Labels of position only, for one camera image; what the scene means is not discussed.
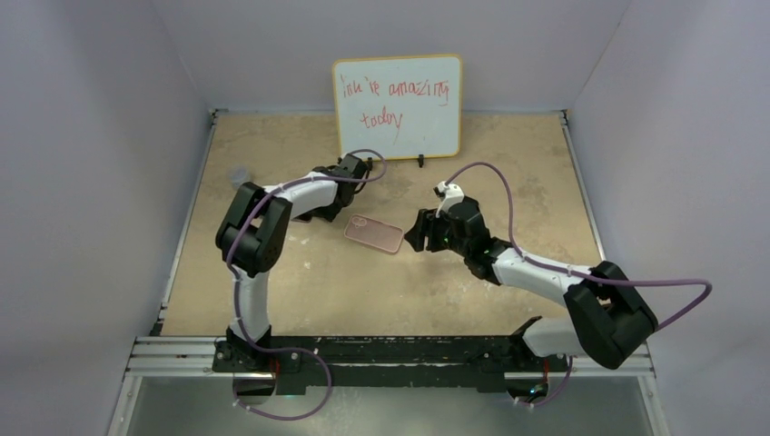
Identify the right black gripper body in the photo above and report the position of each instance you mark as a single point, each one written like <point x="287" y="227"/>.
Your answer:
<point x="440" y="232"/>

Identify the phone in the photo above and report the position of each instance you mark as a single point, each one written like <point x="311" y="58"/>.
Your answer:
<point x="373" y="233"/>

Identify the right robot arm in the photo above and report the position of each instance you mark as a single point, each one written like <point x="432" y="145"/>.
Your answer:
<point x="607" y="318"/>

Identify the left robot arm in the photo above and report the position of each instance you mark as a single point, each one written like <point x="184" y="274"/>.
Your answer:
<point x="251" y="238"/>

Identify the black whiteboard stand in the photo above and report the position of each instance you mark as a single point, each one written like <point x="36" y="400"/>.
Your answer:
<point x="420" y="160"/>

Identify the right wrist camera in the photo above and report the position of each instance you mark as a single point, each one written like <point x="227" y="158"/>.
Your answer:
<point x="449" y="195"/>

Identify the white board with yellow frame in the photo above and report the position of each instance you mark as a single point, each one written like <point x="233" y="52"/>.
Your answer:
<point x="402" y="107"/>

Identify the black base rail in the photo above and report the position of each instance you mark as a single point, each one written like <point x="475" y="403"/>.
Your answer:
<point x="487" y="364"/>

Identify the aluminium frame rail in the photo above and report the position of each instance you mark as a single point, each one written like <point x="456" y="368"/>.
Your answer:
<point x="191" y="357"/>

